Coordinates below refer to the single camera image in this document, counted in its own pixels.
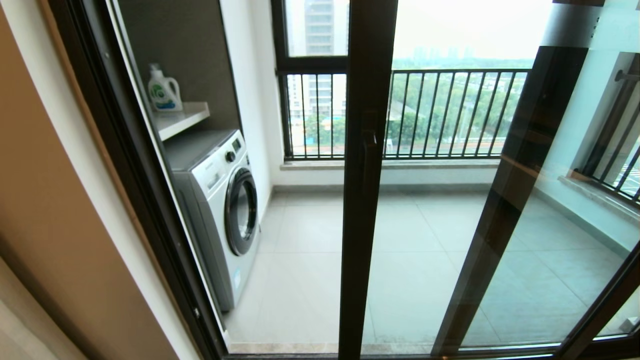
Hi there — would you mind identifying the dark framed sliding glass door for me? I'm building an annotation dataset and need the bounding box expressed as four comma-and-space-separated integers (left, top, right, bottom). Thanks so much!
338, 0, 640, 360

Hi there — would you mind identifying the stone window sill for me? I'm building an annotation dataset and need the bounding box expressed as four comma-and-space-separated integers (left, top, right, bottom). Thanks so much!
557, 175, 640, 223
280, 157, 501, 171

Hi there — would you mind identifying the white front-load washing machine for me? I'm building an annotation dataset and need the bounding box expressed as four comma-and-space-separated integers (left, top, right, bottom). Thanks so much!
162, 129, 261, 312

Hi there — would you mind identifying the white shelf board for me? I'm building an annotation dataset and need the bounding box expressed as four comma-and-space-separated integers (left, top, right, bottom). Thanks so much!
152, 101, 211, 141

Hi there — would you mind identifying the black balcony railing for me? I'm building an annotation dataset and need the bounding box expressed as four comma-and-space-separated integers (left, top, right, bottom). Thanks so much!
276, 68, 531, 161

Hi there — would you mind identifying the white detergent bottle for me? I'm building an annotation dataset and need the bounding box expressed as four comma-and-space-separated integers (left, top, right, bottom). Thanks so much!
147, 63, 184, 112

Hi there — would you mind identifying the black side railing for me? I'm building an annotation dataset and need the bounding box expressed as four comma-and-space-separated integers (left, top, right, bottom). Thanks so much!
574, 52, 640, 207

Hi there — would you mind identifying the beige curtain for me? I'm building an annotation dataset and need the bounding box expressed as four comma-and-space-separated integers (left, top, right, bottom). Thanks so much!
0, 257, 90, 360

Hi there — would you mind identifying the dark window frame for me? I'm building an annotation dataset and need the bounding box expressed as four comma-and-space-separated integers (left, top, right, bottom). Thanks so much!
271, 0, 351, 160

